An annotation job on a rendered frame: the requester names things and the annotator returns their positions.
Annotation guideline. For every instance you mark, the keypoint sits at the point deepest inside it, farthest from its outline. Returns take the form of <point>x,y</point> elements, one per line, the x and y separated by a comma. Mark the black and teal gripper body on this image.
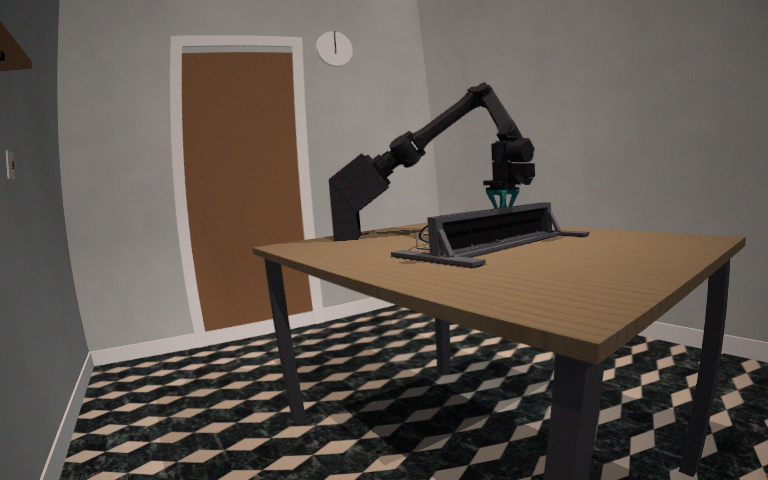
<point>504,185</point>

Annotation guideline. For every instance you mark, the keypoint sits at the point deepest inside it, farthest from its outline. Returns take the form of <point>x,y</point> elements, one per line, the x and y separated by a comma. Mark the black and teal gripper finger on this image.
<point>502,195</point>
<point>514,194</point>

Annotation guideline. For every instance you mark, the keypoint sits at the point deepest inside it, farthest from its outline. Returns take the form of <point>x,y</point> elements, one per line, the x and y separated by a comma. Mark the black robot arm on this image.
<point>514,151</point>

